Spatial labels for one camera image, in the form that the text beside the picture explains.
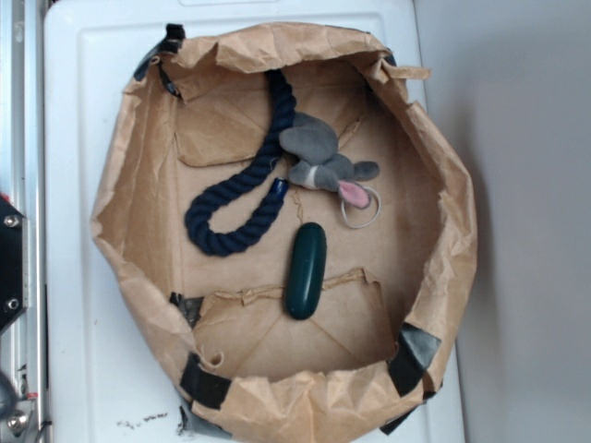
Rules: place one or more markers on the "dark green plastic pickle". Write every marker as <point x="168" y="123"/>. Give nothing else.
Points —
<point x="306" y="271"/>

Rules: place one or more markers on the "grey plush bunny toy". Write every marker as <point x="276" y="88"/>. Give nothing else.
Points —
<point x="319" y="164"/>

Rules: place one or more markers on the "brown paper lined bin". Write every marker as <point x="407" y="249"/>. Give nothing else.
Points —
<point x="195" y="113"/>

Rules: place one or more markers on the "white plastic table lid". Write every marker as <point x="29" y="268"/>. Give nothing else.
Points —
<point x="105" y="384"/>

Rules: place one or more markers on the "navy blue rope toy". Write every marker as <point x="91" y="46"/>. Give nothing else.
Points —
<point x="202" y="208"/>

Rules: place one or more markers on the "black metal bracket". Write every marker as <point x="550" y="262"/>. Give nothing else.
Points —
<point x="13" y="261"/>

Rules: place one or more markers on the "aluminium frame rail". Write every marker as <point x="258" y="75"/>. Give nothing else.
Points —
<point x="25" y="415"/>

